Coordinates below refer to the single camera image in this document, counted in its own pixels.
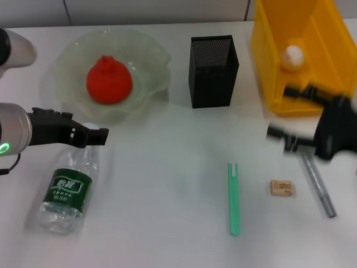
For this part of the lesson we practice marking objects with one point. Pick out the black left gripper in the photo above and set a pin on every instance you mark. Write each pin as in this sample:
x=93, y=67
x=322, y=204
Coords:
x=53, y=128

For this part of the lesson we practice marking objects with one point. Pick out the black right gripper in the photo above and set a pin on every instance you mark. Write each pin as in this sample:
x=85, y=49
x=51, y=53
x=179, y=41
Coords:
x=334, y=128

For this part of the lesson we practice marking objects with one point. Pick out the orange fruit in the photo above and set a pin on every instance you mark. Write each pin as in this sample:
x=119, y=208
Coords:
x=108, y=81

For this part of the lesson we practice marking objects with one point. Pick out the clear water bottle green label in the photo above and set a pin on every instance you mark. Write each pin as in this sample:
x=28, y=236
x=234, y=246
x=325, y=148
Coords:
x=67, y=190

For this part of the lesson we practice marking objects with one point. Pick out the white paper ball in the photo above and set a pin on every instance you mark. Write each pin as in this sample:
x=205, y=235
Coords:
x=292, y=57

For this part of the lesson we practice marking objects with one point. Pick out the beige eraser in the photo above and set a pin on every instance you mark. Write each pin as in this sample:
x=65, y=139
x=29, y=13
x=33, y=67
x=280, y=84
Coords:
x=281, y=187

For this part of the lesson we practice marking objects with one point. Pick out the silver glitter pen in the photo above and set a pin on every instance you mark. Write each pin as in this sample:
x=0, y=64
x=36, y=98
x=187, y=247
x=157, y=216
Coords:
x=320, y=190

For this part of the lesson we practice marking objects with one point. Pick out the green pen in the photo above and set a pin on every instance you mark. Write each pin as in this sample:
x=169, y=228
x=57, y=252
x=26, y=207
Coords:
x=233, y=195

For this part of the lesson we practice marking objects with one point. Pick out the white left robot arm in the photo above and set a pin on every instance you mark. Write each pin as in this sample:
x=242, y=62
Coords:
x=14, y=125

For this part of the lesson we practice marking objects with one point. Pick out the black mesh pen holder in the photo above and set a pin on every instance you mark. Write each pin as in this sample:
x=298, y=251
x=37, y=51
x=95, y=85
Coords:
x=212, y=83

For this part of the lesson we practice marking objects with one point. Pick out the clear glass fruit plate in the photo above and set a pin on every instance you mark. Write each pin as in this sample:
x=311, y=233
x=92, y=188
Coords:
x=147, y=56

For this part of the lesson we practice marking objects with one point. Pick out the yellow plastic storage bin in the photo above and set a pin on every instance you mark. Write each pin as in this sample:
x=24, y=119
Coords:
x=267, y=56

